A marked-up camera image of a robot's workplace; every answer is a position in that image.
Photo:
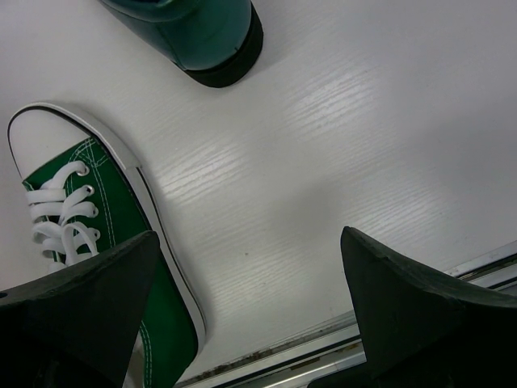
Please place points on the dark green loafer near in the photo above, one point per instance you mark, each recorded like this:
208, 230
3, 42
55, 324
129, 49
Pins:
216, 43

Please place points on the aluminium table edge rail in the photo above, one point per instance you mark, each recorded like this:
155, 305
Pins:
335, 345

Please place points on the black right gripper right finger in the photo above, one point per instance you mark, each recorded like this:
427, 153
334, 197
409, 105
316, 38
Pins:
423, 328

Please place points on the green canvas sneaker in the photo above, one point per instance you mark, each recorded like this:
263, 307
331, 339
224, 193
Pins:
86, 194

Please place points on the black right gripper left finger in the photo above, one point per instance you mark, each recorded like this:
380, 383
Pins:
77, 327

